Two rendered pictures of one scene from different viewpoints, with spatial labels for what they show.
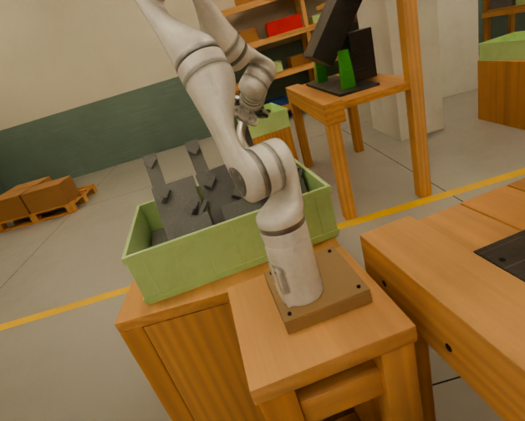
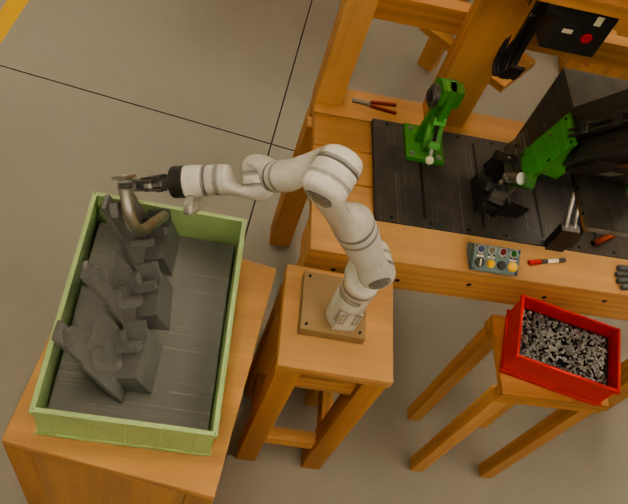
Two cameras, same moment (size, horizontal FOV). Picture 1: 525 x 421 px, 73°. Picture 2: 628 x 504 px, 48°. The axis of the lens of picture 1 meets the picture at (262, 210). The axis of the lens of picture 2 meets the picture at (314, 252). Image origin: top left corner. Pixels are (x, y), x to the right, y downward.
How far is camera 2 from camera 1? 1.78 m
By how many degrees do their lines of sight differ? 76
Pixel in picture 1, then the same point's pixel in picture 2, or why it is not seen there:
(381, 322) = (381, 294)
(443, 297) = (402, 259)
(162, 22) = (355, 216)
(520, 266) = (401, 217)
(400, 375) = not seen: hidden behind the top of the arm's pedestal
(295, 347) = (374, 345)
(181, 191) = (103, 336)
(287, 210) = not seen: hidden behind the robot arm
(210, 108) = (379, 253)
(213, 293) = (240, 385)
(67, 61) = not seen: outside the picture
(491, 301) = (416, 247)
